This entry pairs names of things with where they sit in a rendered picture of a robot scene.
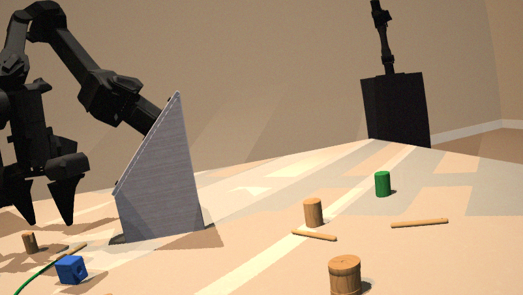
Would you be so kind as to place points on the green string with wooden stick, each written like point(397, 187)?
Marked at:
point(72, 251)

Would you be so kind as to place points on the green cylinder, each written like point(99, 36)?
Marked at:
point(382, 183)

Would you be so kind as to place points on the blue block with hole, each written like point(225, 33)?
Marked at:
point(71, 269)

